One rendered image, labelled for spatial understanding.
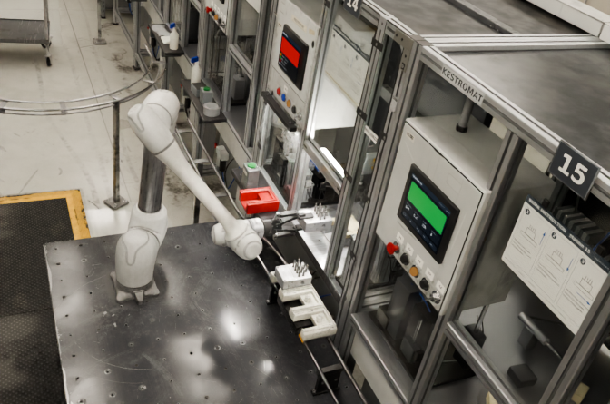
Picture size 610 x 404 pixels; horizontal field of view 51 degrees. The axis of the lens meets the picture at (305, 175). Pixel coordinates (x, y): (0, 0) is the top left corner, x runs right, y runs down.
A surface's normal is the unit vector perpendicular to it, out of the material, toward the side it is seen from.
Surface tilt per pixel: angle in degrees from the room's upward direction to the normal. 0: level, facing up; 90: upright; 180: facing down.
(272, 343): 0
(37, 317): 0
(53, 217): 0
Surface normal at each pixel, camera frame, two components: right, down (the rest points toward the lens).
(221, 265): 0.15, -0.83
